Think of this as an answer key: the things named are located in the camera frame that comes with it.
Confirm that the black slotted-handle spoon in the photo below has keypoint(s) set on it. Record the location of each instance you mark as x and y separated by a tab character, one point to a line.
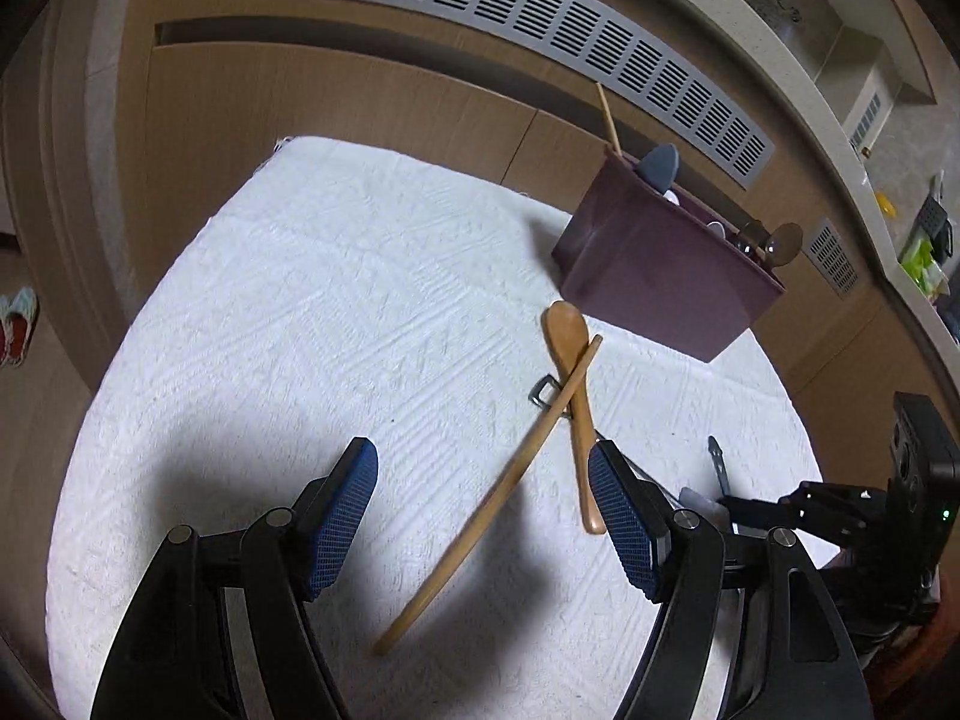
717	457

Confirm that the long wooden chopstick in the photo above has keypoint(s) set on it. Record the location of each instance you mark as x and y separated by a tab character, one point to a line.
609	124
481	520

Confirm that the small black metal spatula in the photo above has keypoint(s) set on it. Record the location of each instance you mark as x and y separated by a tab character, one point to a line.
544	392

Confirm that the white plastic spoon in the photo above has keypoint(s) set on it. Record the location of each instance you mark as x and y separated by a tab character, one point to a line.
718	229

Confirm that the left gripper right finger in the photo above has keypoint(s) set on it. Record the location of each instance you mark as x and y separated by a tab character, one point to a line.
636	515

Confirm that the smoky translucent plastic spoon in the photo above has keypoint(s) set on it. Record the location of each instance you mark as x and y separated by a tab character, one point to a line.
782	246

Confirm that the blue plastic rice spoon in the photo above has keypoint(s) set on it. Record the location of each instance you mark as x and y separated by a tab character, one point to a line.
659	167

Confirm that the maroon plastic utensil caddy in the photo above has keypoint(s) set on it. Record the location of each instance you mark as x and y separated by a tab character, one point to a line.
630	257

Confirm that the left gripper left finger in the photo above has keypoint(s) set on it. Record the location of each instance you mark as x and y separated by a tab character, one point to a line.
328	513

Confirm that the small grey vent grille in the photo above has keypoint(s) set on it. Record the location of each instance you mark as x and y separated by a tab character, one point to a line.
825	249

